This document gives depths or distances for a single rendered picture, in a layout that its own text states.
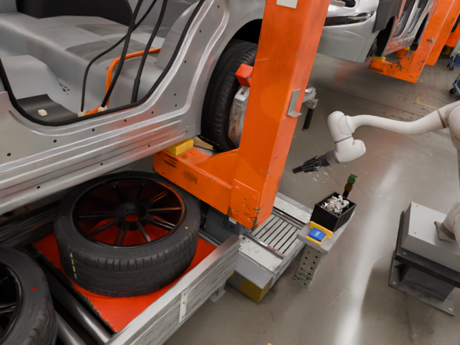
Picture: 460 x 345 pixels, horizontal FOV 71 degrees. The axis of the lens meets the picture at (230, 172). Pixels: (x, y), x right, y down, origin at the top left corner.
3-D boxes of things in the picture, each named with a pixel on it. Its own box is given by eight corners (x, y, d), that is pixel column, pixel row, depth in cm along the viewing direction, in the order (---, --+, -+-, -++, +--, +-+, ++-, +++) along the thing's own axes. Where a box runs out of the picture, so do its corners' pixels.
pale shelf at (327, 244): (326, 201, 195) (328, 198, 193) (354, 215, 187) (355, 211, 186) (295, 237, 164) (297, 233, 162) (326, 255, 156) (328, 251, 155)
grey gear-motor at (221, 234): (202, 210, 224) (208, 168, 205) (252, 241, 205) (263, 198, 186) (184, 223, 210) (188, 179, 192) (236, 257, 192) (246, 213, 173)
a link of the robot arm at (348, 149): (343, 162, 193) (335, 142, 193) (369, 153, 185) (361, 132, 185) (339, 165, 184) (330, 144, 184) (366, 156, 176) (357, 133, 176)
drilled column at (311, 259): (300, 270, 202) (320, 220, 179) (314, 278, 197) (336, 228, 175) (292, 279, 195) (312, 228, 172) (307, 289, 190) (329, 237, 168)
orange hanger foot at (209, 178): (173, 160, 190) (176, 105, 171) (245, 201, 167) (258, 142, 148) (151, 170, 178) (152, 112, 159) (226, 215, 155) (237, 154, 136)
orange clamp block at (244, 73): (246, 73, 169) (241, 62, 161) (259, 78, 165) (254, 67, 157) (239, 84, 168) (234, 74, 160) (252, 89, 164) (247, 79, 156)
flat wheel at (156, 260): (117, 189, 199) (115, 157, 186) (215, 225, 185) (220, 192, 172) (26, 265, 145) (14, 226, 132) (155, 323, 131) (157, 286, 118)
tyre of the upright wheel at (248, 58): (262, 79, 236) (233, 11, 177) (290, 89, 226) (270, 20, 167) (215, 155, 229) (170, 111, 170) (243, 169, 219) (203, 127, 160)
